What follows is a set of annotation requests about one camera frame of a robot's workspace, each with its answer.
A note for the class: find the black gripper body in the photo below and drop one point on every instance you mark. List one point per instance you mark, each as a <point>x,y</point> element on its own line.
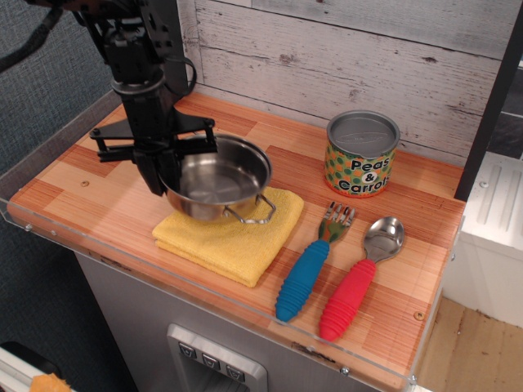
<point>153,126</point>

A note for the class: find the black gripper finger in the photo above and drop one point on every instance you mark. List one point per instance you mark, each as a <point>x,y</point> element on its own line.
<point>148,169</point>
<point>169,170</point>

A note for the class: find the silver metal pot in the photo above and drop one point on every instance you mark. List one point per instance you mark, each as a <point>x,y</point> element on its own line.
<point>225,185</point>

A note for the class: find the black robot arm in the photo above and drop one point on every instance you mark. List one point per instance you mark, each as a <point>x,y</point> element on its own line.
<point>149,75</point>

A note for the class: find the yellow folded cloth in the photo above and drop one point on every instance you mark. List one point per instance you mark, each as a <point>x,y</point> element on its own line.
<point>238,251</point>

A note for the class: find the clear acrylic edge guard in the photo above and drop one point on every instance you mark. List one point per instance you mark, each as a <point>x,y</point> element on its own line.
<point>153,300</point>

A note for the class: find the peas and carrots can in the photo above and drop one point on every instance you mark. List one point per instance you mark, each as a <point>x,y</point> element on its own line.
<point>360,151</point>

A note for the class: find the silver dispenser panel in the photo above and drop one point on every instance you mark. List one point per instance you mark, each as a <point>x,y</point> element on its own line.
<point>204,365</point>

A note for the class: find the orange object at corner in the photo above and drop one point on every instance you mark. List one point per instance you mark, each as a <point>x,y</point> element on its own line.
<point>49,383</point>

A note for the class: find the white toy cabinet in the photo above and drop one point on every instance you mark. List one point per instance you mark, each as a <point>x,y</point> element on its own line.
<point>484,272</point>

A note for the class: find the blue handled fork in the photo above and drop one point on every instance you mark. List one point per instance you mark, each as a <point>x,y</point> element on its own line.
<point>298,285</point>

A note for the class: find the red handled spoon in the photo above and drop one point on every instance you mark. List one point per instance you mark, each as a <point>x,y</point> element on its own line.
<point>382,241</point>

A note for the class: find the dark vertical post right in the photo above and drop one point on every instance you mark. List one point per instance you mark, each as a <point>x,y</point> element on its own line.
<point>493,108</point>

